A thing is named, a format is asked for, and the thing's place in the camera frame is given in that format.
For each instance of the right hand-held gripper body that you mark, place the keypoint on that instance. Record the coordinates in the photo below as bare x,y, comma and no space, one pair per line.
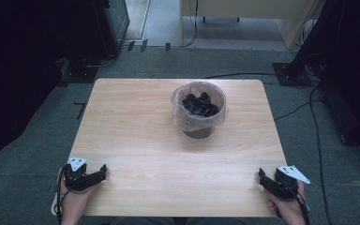
287,182

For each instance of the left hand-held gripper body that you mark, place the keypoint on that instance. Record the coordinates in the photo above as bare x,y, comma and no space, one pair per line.
74,176

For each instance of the person's right hand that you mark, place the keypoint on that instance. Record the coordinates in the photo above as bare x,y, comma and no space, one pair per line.
286,207

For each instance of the person's left hand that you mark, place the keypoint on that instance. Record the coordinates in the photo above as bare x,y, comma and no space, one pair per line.
73,201

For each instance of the brown round waste bin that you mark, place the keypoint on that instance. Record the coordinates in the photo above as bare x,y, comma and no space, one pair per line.
199,132

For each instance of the black crumpled waste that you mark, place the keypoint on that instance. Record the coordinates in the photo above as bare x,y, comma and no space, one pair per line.
200,104

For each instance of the black stand base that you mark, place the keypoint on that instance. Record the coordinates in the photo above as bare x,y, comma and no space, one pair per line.
80,75
290,75

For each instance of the black curtain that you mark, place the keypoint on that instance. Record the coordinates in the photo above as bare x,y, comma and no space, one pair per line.
350,68
15,78

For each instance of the black cabinet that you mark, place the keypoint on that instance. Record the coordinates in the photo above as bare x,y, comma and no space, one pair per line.
106,25

